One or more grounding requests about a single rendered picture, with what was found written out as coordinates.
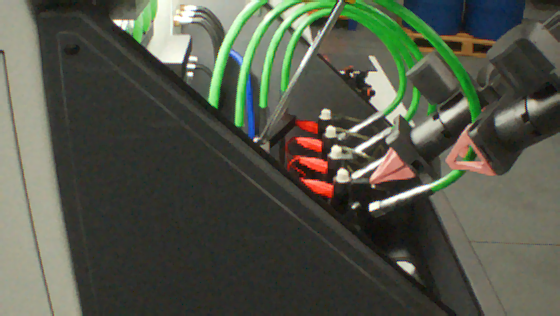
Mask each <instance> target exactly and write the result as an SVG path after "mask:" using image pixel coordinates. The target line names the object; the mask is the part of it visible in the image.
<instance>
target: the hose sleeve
mask: <svg viewBox="0 0 560 316"><path fill-rule="evenodd" d="M430 184H431V183H430V182H429V183H426V184H424V185H420V186H419V187H416V188H414V189H411V190H408V191H406V192H403V193H400V194H398V195H395V196H391V197H389V198H386V199H384V200H381V201H380V202H379V207H380V209H381V211H382V212H384V213H386V212H389V211H393V210H394V209H398V208H400V207H403V206H405V205H408V204H411V203H414V202H417V201H419V200H422V199H424V198H428V197H430V196H433V195H435V193H433V191H432V190H431V187H430Z"/></svg>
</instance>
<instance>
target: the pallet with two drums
mask: <svg viewBox="0 0 560 316"><path fill-rule="evenodd" d="M464 3H465V4H464ZM525 3H526V2H525V0H404V4H403V7H405V8H406V9H408V10H409V11H411V12H412V13H413V14H415V15H416V16H417V17H419V18H420V19H421V20H422V21H423V22H424V23H425V24H426V25H427V26H428V27H430V28H431V29H432V30H433V31H434V32H436V33H437V34H438V35H439V36H440V37H441V38H442V39H443V40H444V41H445V42H446V43H447V45H452V46H460V47H459V51H458V50H453V49H452V51H453V52H454V54H455V55H464V56H466V57H479V58H486V57H485V55H486V53H485V52H473V47H478V48H479V49H491V48H490V47H491V46H492V45H493V44H495V43H496V41H497V40H498V39H499V38H501V36H503V35H504V34H506V33H507V31H509V30H510V29H512V28H514V27H516V26H517V25H519V24H521V25H522V19H523V15H524V10H525ZM463 5H464V8H463ZM463 9H464V15H463ZM462 15H463V20H462ZM397 25H399V26H401V27H402V28H403V29H404V30H405V31H406V33H407V34H408V35H409V36H410V37H411V38H412V40H413V41H414V42H422V43H429V44H431V43H430V42H429V41H428V40H427V39H425V38H424V37H423V36H422V35H421V34H420V33H419V32H418V31H416V30H415V29H414V28H413V27H412V26H410V25H409V24H408V23H406V22H405V21H404V20H403V19H402V18H400V17H399V16H397ZM418 48H419V49H420V50H421V52H431V51H434V50H435V48H428V47H421V46H418Z"/></svg>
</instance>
